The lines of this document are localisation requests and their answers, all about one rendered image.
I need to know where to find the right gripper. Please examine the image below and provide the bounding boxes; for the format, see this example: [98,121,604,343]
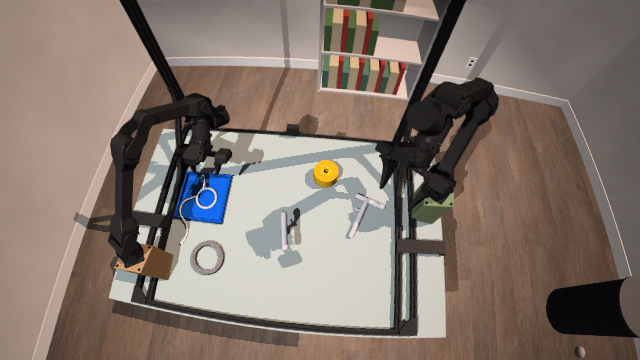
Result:
[175,133,232,177]

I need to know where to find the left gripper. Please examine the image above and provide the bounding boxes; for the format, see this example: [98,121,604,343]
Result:
[375,132,453,210]

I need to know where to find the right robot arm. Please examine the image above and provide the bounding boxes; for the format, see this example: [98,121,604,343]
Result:
[108,93,230,268]

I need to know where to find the blue square tray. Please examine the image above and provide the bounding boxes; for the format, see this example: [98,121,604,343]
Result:
[174,171,232,224]

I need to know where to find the yellow cylinder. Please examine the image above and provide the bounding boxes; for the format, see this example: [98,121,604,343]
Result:
[314,160,338,188]

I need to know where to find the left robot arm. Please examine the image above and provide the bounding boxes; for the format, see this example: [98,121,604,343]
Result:
[390,77,499,204]

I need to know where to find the grey cylindrical rod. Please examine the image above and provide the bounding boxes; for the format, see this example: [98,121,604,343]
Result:
[281,211,288,250]

